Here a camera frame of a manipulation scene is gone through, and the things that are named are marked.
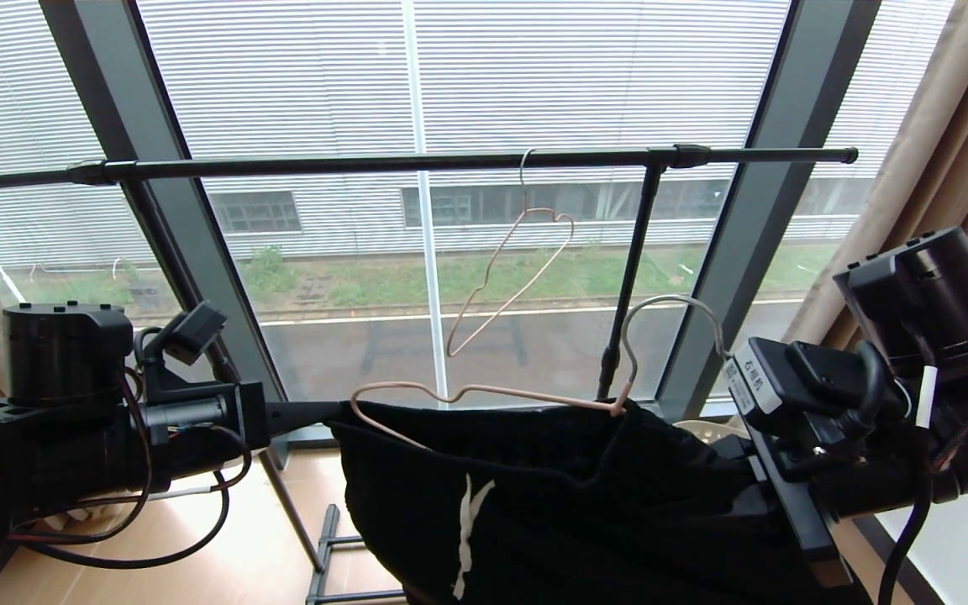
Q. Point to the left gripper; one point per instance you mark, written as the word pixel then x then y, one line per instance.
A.
pixel 207 428

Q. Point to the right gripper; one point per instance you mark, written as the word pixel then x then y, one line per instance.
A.
pixel 803 521

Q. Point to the pink clothes hanger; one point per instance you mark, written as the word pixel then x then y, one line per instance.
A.
pixel 617 409
pixel 524 193

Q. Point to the black shorts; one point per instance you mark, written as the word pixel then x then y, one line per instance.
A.
pixel 576 504

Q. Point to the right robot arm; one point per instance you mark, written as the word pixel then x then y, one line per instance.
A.
pixel 929 294

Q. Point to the white laundry basket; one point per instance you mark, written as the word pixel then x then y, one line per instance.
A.
pixel 702 428

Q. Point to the black clothes rack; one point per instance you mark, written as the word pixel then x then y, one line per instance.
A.
pixel 366 162

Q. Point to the window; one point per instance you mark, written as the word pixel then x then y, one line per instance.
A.
pixel 576 84

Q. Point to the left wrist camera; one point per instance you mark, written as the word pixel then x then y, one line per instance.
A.
pixel 194 332

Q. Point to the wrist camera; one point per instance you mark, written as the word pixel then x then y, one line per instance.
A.
pixel 820 370
pixel 194 332

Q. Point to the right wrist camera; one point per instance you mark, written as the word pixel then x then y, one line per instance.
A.
pixel 820 370

